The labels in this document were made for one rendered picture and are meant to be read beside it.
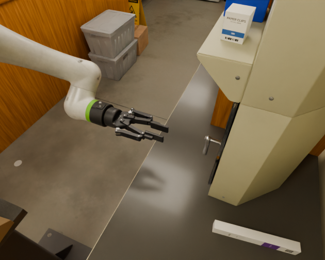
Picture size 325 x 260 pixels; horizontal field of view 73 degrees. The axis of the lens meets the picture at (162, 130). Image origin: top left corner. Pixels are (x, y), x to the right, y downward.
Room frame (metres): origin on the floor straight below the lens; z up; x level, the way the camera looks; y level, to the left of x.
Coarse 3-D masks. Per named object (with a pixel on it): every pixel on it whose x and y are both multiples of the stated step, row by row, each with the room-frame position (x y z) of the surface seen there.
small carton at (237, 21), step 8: (232, 8) 0.49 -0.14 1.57; (240, 8) 0.49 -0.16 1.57; (248, 8) 0.49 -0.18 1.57; (232, 16) 0.47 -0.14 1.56; (240, 16) 0.46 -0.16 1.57; (248, 16) 0.45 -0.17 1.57; (224, 24) 0.47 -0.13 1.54; (232, 24) 0.47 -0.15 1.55; (240, 24) 0.46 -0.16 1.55; (248, 24) 0.46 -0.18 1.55; (224, 32) 0.47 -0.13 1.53; (232, 32) 0.46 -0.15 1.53; (240, 32) 0.46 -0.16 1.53; (248, 32) 0.49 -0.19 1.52; (232, 40) 0.46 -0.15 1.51; (240, 40) 0.45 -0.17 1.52
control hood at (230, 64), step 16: (256, 32) 0.51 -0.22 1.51; (208, 48) 0.43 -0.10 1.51; (224, 48) 0.43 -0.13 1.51; (240, 48) 0.43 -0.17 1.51; (256, 48) 0.43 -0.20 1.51; (208, 64) 0.41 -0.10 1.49; (224, 64) 0.39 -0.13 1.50; (240, 64) 0.38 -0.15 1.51; (224, 80) 0.39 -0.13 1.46; (240, 80) 0.38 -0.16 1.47; (240, 96) 0.37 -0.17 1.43
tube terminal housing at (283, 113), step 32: (288, 0) 0.36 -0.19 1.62; (320, 0) 0.35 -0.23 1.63; (288, 32) 0.36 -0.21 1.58; (320, 32) 0.34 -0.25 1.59; (256, 64) 0.37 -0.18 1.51; (288, 64) 0.35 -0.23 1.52; (320, 64) 0.33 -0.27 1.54; (256, 96) 0.36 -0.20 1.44; (288, 96) 0.34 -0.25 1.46; (320, 96) 0.35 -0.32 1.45; (256, 128) 0.35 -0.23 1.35; (288, 128) 0.33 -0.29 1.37; (320, 128) 0.38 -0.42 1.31; (224, 160) 0.37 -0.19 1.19; (256, 160) 0.33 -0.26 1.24; (288, 160) 0.37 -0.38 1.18; (224, 192) 0.35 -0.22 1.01; (256, 192) 0.35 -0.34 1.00
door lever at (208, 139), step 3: (207, 138) 0.44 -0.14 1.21; (210, 138) 0.44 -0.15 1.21; (207, 141) 0.43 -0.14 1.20; (210, 141) 0.43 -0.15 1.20; (213, 141) 0.43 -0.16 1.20; (216, 141) 0.43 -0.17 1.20; (219, 141) 0.43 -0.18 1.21; (204, 144) 0.44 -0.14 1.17; (207, 144) 0.43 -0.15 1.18; (204, 147) 0.44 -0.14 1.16; (207, 147) 0.43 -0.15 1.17; (204, 150) 0.44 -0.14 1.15; (207, 150) 0.43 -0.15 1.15; (204, 153) 0.43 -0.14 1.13
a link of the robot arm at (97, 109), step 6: (96, 102) 0.63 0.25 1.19; (102, 102) 0.63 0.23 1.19; (96, 108) 0.60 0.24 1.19; (102, 108) 0.59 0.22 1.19; (108, 108) 0.61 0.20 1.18; (90, 114) 0.58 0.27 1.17; (96, 114) 0.58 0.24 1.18; (102, 114) 0.57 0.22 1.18; (90, 120) 0.58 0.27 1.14; (96, 120) 0.57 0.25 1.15; (102, 120) 0.57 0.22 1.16
